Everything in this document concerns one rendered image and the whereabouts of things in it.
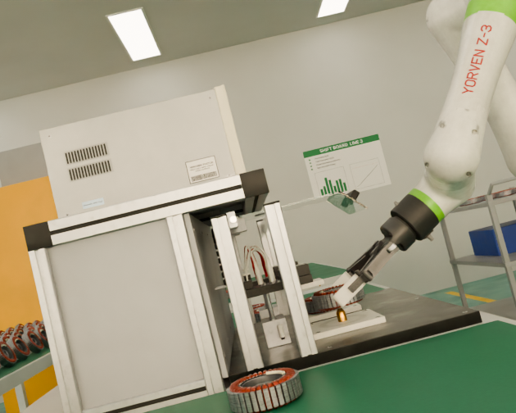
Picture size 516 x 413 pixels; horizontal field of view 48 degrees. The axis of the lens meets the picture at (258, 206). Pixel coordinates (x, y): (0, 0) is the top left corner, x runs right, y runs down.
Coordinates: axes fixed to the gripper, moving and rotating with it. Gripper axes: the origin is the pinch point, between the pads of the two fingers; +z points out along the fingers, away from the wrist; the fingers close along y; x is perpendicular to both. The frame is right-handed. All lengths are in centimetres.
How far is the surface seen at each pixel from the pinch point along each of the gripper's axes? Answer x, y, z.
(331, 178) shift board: 10, 532, -121
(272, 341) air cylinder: 3.5, -3.8, 17.0
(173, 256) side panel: 29.1, -20.7, 17.8
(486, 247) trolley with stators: -91, 257, -108
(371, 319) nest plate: -7.1, -7.1, -0.6
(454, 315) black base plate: -14.6, -18.9, -11.0
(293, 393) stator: 1.2, -39.9, 17.4
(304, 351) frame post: 0.6, -20.5, 12.9
